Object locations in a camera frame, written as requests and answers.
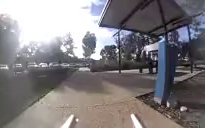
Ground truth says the green hedge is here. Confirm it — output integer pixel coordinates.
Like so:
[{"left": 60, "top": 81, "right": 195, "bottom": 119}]
[{"left": 89, "top": 59, "right": 148, "bottom": 73}]

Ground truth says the grey concrete path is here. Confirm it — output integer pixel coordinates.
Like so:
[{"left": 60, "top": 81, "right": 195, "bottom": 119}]
[{"left": 1, "top": 66, "right": 204, "bottom": 128}]

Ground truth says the row of parked cars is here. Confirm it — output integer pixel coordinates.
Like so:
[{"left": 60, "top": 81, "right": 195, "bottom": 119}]
[{"left": 0, "top": 61, "right": 91, "bottom": 73}]

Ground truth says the row of trees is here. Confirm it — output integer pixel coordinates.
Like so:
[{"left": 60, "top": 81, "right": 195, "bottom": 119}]
[{"left": 0, "top": 6, "right": 79, "bottom": 69}]

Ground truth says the shelter with flat roof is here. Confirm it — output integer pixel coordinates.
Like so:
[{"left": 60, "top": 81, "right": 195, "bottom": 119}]
[{"left": 98, "top": 0, "right": 195, "bottom": 74}]

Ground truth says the brown mulch bed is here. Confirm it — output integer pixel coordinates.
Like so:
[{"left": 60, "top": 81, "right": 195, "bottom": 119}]
[{"left": 135, "top": 68, "right": 205, "bottom": 128}]

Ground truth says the robot's own part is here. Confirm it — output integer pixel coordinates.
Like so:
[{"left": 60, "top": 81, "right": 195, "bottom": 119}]
[
  {"left": 129, "top": 113, "right": 144, "bottom": 128},
  {"left": 59, "top": 114, "right": 76, "bottom": 128}
]

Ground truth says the group of trees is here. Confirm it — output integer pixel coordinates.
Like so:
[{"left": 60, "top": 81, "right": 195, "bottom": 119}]
[{"left": 99, "top": 0, "right": 205, "bottom": 66}]

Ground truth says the tall slim tree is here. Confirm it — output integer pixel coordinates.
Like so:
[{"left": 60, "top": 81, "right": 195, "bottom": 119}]
[{"left": 81, "top": 31, "right": 98, "bottom": 60}]

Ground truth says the blue sign pillar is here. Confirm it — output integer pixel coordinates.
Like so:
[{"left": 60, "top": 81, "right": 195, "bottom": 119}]
[{"left": 153, "top": 39, "right": 178, "bottom": 107}]

